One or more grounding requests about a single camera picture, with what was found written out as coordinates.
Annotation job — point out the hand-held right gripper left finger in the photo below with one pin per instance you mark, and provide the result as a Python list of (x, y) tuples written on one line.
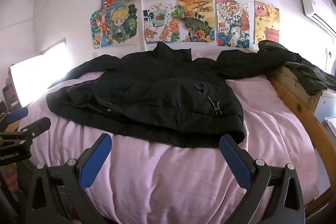
[(93, 161)]

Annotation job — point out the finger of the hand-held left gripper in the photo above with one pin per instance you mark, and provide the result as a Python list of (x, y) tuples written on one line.
[(36, 127), (17, 114)]

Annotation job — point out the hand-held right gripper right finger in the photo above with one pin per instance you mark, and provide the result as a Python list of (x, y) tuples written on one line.
[(236, 161)]

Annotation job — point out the black puffer jacket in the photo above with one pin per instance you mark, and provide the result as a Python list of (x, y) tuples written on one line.
[(157, 87)]

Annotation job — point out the person's left hand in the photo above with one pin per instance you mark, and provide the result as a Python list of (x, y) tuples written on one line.
[(11, 177)]

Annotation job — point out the bright window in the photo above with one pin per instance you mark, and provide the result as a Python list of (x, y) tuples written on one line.
[(39, 71)]

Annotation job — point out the pink blanket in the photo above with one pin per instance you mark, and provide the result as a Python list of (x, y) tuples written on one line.
[(170, 176)]

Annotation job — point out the white cabinet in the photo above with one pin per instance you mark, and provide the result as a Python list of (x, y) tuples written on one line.
[(326, 104)]

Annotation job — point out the dark green garment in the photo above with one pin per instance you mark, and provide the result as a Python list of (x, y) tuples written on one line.
[(307, 74)]

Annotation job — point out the red-haired figure blue drawing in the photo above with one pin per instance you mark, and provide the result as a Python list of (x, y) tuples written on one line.
[(101, 29)]

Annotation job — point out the blond figure green drawing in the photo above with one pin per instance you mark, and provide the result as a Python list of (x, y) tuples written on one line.
[(123, 23)]

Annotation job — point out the city drawing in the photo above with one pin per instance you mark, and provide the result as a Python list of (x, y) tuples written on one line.
[(232, 23)]

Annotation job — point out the yellow chicks pink pigs drawing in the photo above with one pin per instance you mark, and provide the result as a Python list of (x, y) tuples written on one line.
[(266, 22)]

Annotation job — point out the landscape drawing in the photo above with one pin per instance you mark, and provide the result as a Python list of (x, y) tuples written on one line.
[(195, 19)]

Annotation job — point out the turtle drawing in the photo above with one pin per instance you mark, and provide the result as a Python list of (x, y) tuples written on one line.
[(161, 23)]

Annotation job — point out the white air conditioner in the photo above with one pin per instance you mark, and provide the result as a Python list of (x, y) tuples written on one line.
[(316, 11)]

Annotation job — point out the wooden bed frame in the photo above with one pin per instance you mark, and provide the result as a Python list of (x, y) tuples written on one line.
[(291, 94)]

